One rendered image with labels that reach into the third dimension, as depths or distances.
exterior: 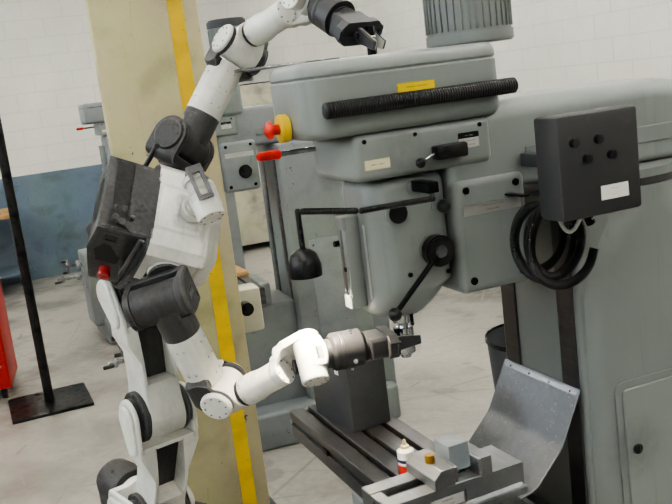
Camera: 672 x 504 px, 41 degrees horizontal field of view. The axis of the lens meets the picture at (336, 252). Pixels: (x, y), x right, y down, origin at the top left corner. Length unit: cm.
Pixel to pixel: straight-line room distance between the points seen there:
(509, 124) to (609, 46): 591
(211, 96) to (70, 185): 866
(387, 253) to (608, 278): 54
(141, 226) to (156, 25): 165
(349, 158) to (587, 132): 48
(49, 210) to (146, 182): 875
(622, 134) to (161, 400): 138
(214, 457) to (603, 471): 204
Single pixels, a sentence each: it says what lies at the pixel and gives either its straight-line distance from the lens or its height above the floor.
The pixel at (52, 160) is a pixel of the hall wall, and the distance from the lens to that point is 1090.
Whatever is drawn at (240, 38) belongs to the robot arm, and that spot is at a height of 198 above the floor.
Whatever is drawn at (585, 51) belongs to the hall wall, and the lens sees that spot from 820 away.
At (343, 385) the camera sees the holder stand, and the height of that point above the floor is 103.
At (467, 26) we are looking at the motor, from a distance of 206.
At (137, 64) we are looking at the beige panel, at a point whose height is 199.
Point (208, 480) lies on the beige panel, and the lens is 396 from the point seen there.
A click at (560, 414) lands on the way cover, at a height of 100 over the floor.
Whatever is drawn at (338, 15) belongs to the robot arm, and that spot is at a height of 199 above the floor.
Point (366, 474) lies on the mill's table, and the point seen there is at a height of 90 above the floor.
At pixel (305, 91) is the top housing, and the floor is 183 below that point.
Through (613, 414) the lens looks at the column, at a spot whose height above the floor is 100.
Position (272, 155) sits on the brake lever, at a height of 170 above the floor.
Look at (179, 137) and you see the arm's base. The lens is 223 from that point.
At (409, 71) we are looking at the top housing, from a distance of 193.
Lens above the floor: 185
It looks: 11 degrees down
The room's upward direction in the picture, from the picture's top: 7 degrees counter-clockwise
